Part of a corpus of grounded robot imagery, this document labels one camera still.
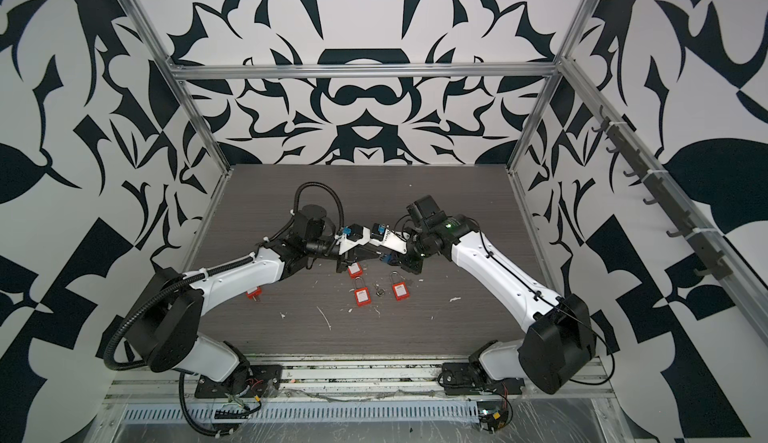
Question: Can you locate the red padlock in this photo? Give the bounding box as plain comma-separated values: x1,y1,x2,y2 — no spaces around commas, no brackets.
246,287,262,302
353,276,372,307
390,271,410,301
347,262,364,279

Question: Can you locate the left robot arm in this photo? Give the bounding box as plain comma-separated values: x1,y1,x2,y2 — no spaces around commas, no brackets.
103,205,404,383

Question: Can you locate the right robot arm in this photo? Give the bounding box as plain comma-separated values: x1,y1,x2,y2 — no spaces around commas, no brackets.
398,195,598,395

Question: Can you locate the small electronics board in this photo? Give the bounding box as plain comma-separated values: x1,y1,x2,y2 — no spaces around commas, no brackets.
477,399,514,434

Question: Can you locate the black corrugated cable hose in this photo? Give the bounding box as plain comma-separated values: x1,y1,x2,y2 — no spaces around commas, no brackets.
291,181,347,234

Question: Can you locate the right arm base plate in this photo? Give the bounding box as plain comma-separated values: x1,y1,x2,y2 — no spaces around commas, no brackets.
436,363,525,396

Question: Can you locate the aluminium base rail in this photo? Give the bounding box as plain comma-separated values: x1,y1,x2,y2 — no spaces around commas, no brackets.
101,355,619,406

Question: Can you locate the white slotted cable duct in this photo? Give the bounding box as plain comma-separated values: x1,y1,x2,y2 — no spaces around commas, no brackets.
119,400,481,425

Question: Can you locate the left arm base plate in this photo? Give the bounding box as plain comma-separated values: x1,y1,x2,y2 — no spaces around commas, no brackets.
194,364,283,399

